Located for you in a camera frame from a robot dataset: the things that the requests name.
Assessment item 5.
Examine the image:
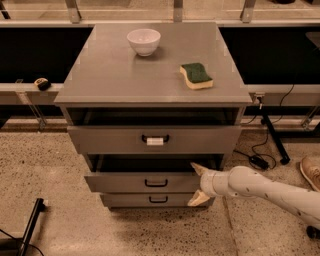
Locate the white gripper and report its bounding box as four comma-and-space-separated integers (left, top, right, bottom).
188, 162, 233, 207

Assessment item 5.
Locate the grey drawer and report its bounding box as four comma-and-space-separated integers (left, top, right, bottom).
68, 126, 241, 154
99, 192, 216, 210
85, 154, 223, 194

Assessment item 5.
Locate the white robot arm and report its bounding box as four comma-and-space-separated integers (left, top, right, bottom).
188, 162, 320, 230

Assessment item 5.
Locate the grey bottom drawer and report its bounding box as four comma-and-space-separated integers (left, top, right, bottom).
99, 192, 216, 210

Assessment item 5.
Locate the grey drawer cabinet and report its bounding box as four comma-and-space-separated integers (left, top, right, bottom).
53, 21, 253, 211

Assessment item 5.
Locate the grey top drawer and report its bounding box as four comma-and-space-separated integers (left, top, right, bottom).
68, 126, 241, 154

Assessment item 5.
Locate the black stand leg right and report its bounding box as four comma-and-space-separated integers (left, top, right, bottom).
260, 109, 290, 165

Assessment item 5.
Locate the black stand leg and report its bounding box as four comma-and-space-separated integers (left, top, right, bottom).
260, 109, 290, 165
17, 198, 45, 256

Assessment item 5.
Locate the green yellow sponge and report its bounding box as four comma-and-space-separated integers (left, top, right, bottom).
180, 63, 213, 90

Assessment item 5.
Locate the tan shoe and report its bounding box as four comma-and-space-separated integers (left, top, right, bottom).
300, 157, 320, 192

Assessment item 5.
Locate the black caster wheel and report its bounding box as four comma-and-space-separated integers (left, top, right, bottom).
306, 226, 320, 239

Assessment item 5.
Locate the white ceramic bowl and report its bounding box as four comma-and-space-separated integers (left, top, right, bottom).
127, 29, 161, 57

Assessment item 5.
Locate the black stand leg left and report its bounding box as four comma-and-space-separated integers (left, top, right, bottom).
17, 198, 45, 256

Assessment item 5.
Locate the black yellow tape measure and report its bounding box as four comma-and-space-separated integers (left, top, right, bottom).
34, 78, 51, 91

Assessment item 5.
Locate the black power adapter cable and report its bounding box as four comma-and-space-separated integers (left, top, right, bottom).
233, 83, 296, 171

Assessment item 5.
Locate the metal rail frame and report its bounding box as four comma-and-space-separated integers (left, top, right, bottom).
0, 0, 320, 130

